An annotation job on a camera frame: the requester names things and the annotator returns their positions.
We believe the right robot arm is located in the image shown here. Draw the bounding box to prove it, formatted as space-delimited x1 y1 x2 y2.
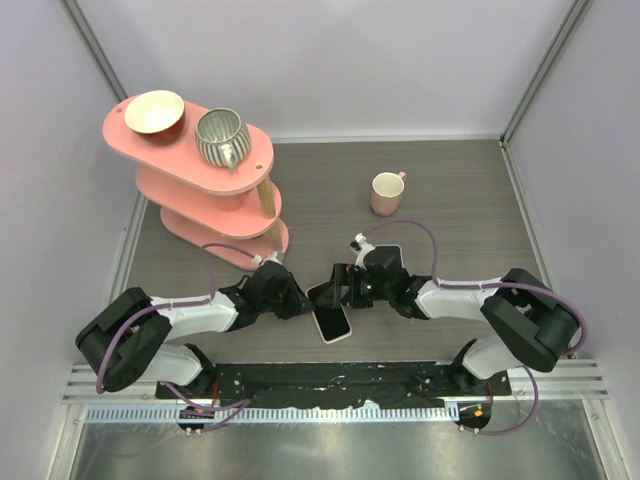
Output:
307 245 580 395

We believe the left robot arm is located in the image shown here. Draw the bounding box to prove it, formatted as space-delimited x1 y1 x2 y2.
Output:
75 260 313 399

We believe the white slotted cable duct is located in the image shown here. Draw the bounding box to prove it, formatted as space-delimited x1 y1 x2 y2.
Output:
85 400 459 424

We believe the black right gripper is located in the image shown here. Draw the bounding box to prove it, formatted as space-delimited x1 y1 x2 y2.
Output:
316 263 393 309

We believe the pink ceramic mug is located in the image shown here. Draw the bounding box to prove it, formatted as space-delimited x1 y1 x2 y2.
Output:
371 172 406 217

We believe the pink tiered wooden shelf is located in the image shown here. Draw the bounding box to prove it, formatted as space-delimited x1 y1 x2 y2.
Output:
102 98 289 270

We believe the grey striped mug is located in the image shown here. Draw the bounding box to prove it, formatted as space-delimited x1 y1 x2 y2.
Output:
195 108 252 170

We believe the white-edged black phone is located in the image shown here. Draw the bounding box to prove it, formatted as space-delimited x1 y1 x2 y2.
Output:
306 284 352 344

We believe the cream bowl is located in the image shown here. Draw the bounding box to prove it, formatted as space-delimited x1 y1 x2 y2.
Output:
124 90 186 145

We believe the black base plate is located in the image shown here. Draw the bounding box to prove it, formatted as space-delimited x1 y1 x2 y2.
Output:
177 362 511 410

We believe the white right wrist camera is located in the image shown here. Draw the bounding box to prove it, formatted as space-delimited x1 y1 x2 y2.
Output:
349 233 375 268

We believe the lilac phone case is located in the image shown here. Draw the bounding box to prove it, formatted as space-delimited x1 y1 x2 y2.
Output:
374 244 404 270

